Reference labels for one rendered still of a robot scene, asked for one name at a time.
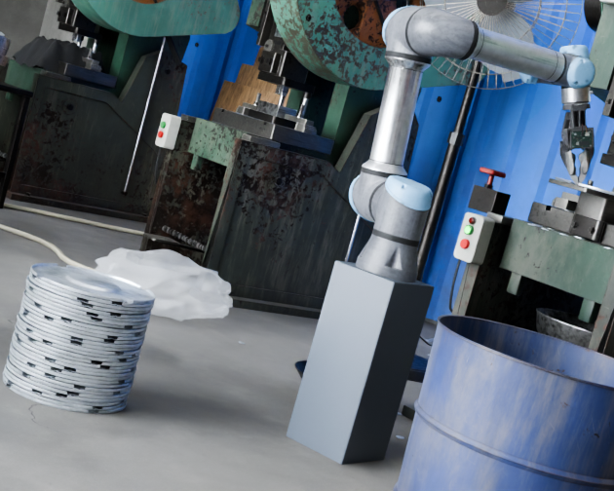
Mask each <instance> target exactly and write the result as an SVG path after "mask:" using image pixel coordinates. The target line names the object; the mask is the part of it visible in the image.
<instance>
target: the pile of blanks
mask: <svg viewBox="0 0 614 491"><path fill-rule="evenodd" d="M154 302H155V300H154V301H153V302H151V303H145V304H133V303H128V302H127V303H123V302H116V301H110V300H105V299H100V298H95V297H92V296H88V295H84V294H80V293H77V292H73V291H70V290H67V289H64V288H61V287H58V286H56V285H53V284H51V283H47V282H45V281H43V280H41V279H40V278H38V277H36V276H35V275H33V274H32V272H31V270H30V274H29V275H28V276H27V278H26V287H25V291H24V292H23V297H22V301H21V307H20V311H19V314H18V315H17V318H18V320H17V323H16V326H15V331H14V334H13V340H12V342H11V348H10V352H9V355H8V356H7V364H5V369H4V371H3V382H4V384H5V385H6V386H7V387H9V389H11V390H12V391H14V392H15V393H17V394H19V395H21V396H23V397H26V398H28V399H31V400H33V401H36V402H39V403H42V404H45V405H48V406H51V407H55V408H59V409H63V410H68V411H74V412H81V413H94V414H107V413H115V412H119V411H121V410H123V409H124V408H125V407H126V406H127V399H128V397H129V393H130V391H131V386H132V385H133V382H134V373H135V372H136V365H137V362H138V361H139V358H140V355H139V354H140V351H141V348H142V344H143V342H144V341H143V340H144V338H145V333H146V328H147V323H148V322H149V320H150V315H151V309H152V308H153V306H154ZM10 387H11V388H10Z"/></svg>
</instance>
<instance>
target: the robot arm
mask: <svg viewBox="0 0 614 491"><path fill-rule="evenodd" d="M382 36H383V40H384V42H385V45H386V46H387V48H386V53H385V58H386V60H387V61H388V63H389V68H388V73H387V78H386V83H385V88H384V92H383V96H382V101H381V106H380V111H379V116H378V120H377V125H376V130H375V135H374V139H373V143H372V148H371V153H370V158H369V160H368V161H367V162H365V163H364V164H363V165H362V169H361V174H360V175H359V176H358V177H357V178H355V179H354V181H353V182H352V184H351V186H350V190H349V200H350V204H351V206H352V208H353V210H354V211H355V212H356V213H357V214H358V215H359V216H360V217H362V218H363V219H365V220H367V221H371V222H374V227H373V230H372V234H371V237H370V239H369V240H368V242H367V243H366V245H365V247H364V248H363V250H362V251H361V253H360V255H359V256H358V258H357V262H356V266H357V267H359V268H361V269H363V270H365V271H368V272H370V273H373V274H376V275H379V276H382V277H385V278H389V279H393V280H397V281H401V282H406V283H415V282H416V279H417V275H418V272H417V248H418V246H419V242H420V239H421V236H422V232H423V229H424V225H425V222H426V218H427V215H428V212H429V209H430V207H431V201H432V197H433V193H432V191H431V189H429V188H428V187H427V186H425V185H423V184H421V183H418V182H416V181H414V180H411V179H408V178H407V173H406V171H405V170H404V168H403V161H404V157H405V152H406V147H407V144H408V139H409V134H410V130H411V125H412V120H413V116H414V111H415V106H416V101H417V97H418V93H419V88H420V84H421V79H422V74H423V71H424V70H426V69H427V68H428V67H430V66H431V63H432V58H433V57H452V58H457V59H460V60H467V59H469V58H471V59H475V60H478V61H482V62H485V63H489V64H492V65H496V66H499V67H503V68H506V69H510V70H513V71H515V72H519V76H520V78H521V80H522V81H523V82H524V83H526V84H534V85H535V84H549V85H556V86H561V103H562V104H564V105H562V110H570V112H566V113H565V117H564V121H563V126H562V130H561V138H562V141H560V142H559V155H560V157H561V159H562V161H563V163H564V165H565V167H566V169H567V171H568V173H569V175H570V177H571V179H572V180H573V181H574V182H575V184H577V185H578V183H582V182H583V181H584V179H585V177H586V175H587V173H588V170H589V167H590V163H591V160H592V158H593V156H594V153H595V133H594V128H588V127H587V125H586V110H587V109H590V108H591V105H590V104H589V102H590V101H591V96H590V94H593V91H590V89H591V88H590V86H591V83H592V81H593V80H594V77H595V66H594V64H593V63H592V62H591V61H590V56H589V49H588V47H587V46H585V45H572V46H564V47H561V48H560V49H559V52H557V51H553V50H550V49H547V48H544V47H540V46H537V45H534V44H531V43H527V42H524V41H521V40H519V39H515V38H512V37H509V36H506V35H502V34H499V33H496V32H493V31H489V30H486V29H483V28H480V27H479V25H478V24H477V23H476V22H475V21H472V20H469V19H465V18H462V17H459V16H457V15H454V14H452V13H450V12H448V11H445V10H443V9H440V8H435V7H417V6H406V7H402V8H398V9H396V10H395V11H394V12H393V13H391V14H390V15H389V16H388V17H387V18H386V20H385V22H384V25H383V30H382ZM580 148H581V150H584V151H583V152H582V153H580V154H579V155H578V160H579V161H580V168H579V172H580V173H579V176H577V174H576V170H577V169H576V167H575V161H576V155H575V154H573V153H572V152H571V151H572V150H573V149H580ZM584 148H585V149H584Z"/></svg>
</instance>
